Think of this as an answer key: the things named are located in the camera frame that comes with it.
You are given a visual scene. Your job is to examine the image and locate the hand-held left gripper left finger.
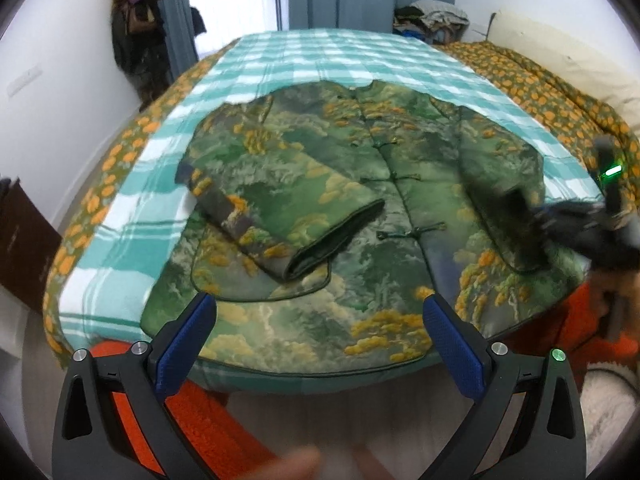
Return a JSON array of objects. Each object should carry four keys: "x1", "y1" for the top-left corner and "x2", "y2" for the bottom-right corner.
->
[{"x1": 51, "y1": 291, "x2": 223, "y2": 480}]

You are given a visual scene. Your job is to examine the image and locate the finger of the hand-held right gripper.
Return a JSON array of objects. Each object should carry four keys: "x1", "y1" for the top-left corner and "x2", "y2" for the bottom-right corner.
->
[{"x1": 505, "y1": 187, "x2": 603, "y2": 263}]

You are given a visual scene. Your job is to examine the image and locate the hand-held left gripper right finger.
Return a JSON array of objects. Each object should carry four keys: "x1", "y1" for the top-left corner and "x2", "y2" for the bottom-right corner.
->
[{"x1": 415, "y1": 293, "x2": 587, "y2": 480}]

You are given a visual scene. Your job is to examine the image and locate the green printed quilted jacket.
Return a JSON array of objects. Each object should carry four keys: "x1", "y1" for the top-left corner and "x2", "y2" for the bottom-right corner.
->
[{"x1": 140, "y1": 80, "x2": 592, "y2": 377}]

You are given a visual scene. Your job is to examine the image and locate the pile of folded clothes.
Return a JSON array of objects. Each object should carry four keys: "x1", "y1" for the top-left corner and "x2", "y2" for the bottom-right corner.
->
[{"x1": 392, "y1": 0, "x2": 472, "y2": 47}]

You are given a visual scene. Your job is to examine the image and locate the person's orange fleece garment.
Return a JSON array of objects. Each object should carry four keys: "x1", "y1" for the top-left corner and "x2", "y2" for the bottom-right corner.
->
[{"x1": 92, "y1": 282, "x2": 640, "y2": 480}]

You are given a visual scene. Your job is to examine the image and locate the orange floral bedsheet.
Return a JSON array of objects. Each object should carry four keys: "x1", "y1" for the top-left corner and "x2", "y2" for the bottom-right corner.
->
[{"x1": 42, "y1": 35, "x2": 640, "y2": 367}]

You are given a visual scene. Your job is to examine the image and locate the cream pillow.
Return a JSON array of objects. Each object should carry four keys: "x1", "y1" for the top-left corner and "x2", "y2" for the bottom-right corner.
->
[{"x1": 486, "y1": 9, "x2": 640, "y2": 128}]

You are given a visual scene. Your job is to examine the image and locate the white fleece cloth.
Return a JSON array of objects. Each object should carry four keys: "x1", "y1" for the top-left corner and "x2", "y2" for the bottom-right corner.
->
[{"x1": 581, "y1": 366, "x2": 640, "y2": 442}]

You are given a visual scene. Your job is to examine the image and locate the brown wooden furniture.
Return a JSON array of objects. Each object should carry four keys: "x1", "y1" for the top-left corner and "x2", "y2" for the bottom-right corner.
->
[{"x1": 0, "y1": 176, "x2": 64, "y2": 317}]

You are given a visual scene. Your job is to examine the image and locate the teal plaid blanket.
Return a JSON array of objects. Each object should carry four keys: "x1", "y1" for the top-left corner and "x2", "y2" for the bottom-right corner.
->
[{"x1": 59, "y1": 27, "x2": 607, "y2": 397}]

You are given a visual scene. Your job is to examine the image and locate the clothes hanging on wall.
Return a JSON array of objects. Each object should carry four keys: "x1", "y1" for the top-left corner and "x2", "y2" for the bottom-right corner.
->
[{"x1": 110, "y1": 0, "x2": 168, "y2": 107}]

